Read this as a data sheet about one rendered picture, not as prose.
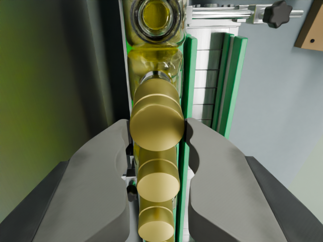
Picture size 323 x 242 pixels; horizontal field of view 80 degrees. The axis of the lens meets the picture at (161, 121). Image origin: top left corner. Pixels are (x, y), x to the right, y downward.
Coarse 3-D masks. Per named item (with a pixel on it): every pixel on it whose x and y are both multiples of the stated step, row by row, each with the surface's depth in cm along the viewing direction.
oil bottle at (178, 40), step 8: (128, 0) 15; (184, 0) 15; (128, 8) 15; (152, 8) 17; (160, 8) 17; (184, 8) 16; (128, 16) 16; (144, 16) 18; (152, 16) 18; (160, 16) 18; (184, 16) 16; (128, 24) 16; (152, 24) 18; (160, 24) 18; (184, 24) 16; (128, 32) 16; (184, 32) 17; (128, 40) 17; (136, 40) 17; (176, 40) 17; (184, 40) 18
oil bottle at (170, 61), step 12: (132, 48) 20; (144, 48) 20; (156, 48) 19; (168, 48) 19; (132, 60) 18; (144, 60) 17; (156, 60) 17; (168, 60) 18; (180, 60) 18; (132, 72) 18; (144, 72) 18; (168, 72) 18; (180, 72) 18; (132, 84) 19; (180, 84) 19; (132, 96) 19; (180, 96) 20
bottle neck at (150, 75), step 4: (152, 72) 17; (156, 72) 17; (160, 72) 17; (144, 76) 17; (148, 76) 16; (152, 76) 16; (156, 76) 16; (160, 76) 16; (164, 76) 17; (168, 76) 18; (144, 80) 16; (168, 80) 17; (140, 84) 18
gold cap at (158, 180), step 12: (144, 156) 16; (156, 156) 16; (168, 156) 16; (144, 168) 15; (156, 168) 14; (168, 168) 15; (144, 180) 14; (156, 180) 14; (168, 180) 15; (144, 192) 15; (156, 192) 15; (168, 192) 15
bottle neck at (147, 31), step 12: (144, 0) 11; (156, 0) 14; (168, 0) 11; (132, 12) 11; (168, 12) 14; (180, 12) 11; (132, 24) 11; (144, 24) 14; (168, 24) 13; (144, 36) 11; (156, 36) 12; (168, 36) 12
